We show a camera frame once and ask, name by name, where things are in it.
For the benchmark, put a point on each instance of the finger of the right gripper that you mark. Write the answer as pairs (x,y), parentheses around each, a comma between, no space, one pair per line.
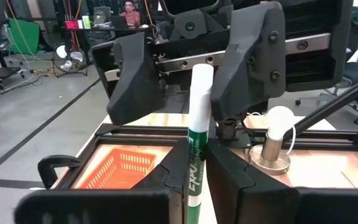
(135,87)
(250,62)

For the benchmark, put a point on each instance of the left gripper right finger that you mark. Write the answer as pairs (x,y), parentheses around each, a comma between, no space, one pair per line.
(225,177)

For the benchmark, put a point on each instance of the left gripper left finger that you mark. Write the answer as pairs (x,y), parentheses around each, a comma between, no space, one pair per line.
(172,177)

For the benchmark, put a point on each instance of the thin green Expo marker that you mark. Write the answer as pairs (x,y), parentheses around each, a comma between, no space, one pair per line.
(200,93)

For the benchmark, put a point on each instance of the orange plastic basket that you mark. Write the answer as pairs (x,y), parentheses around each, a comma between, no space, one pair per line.
(110,174)

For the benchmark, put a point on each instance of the light bulb on metal base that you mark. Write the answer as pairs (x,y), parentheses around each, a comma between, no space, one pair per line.
(278,121)

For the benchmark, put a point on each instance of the office chair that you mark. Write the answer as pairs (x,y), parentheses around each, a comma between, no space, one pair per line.
(356,71)

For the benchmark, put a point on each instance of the dark laptop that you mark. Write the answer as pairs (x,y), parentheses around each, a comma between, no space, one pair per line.
(118,22)

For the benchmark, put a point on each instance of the black floor fan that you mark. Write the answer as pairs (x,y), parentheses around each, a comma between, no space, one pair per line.
(70,62)

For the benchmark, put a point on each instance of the person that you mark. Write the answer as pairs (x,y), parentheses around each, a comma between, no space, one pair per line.
(130,17)

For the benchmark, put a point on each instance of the black desk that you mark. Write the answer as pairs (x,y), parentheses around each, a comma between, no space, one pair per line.
(82,29)

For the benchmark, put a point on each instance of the black table clamp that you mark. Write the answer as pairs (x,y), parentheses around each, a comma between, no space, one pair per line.
(47,165)

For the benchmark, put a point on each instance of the green cloth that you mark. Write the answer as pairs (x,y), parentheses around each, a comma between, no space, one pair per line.
(26,34)

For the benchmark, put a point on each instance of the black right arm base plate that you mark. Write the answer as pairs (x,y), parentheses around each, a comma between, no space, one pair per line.
(228,141)

